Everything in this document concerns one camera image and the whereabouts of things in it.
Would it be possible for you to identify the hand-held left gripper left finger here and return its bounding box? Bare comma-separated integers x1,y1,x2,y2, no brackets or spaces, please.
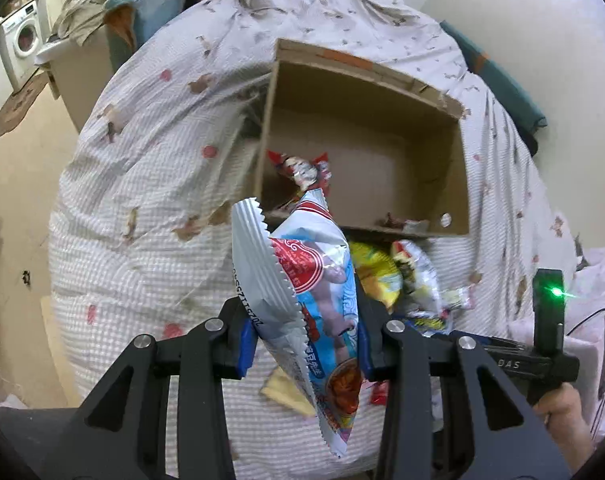
42,297,258,480

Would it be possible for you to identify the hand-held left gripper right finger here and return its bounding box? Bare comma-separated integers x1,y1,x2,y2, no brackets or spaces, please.
355,287,573,480

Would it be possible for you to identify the person's right hand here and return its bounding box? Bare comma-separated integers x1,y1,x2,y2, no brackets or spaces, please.
533,384,596,480

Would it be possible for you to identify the brown doormat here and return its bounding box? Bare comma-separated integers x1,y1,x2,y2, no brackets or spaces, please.
0,72,50,143

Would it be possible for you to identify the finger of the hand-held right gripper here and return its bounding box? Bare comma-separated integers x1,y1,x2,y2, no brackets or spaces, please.
477,337,533,356

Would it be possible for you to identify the teal armchair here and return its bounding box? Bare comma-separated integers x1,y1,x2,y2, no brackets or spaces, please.
105,0,188,73

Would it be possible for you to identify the pale yellow flat packet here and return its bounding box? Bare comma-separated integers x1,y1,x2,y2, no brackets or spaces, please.
260,367,315,417

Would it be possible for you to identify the beige cloth pile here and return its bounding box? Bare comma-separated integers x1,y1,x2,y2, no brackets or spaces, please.
52,0,133,43

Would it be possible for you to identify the small red white packet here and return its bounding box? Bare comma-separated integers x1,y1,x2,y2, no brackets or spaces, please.
385,214,430,233

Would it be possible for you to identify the white cabinet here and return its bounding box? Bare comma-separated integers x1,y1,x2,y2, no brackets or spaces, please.
35,25,113,133

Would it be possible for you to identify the red snack packet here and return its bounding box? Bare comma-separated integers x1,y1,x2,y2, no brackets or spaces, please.
266,149,333,196

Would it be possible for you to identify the white yellow cartoon snack packet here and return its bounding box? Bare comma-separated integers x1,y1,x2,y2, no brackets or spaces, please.
391,239,445,318

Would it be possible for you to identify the white blue snack packet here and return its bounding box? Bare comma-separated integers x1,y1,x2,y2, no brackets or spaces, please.
231,189,360,461

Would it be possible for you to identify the small white green packet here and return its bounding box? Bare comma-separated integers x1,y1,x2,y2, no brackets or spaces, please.
442,285,475,311

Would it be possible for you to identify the teal headboard cushion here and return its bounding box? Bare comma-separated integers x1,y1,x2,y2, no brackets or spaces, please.
439,20,548,131

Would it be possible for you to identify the checked printed blanket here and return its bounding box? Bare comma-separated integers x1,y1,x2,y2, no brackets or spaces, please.
47,0,583,480

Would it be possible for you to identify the white washing machine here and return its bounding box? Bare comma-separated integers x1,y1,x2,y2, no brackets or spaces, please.
0,0,43,88

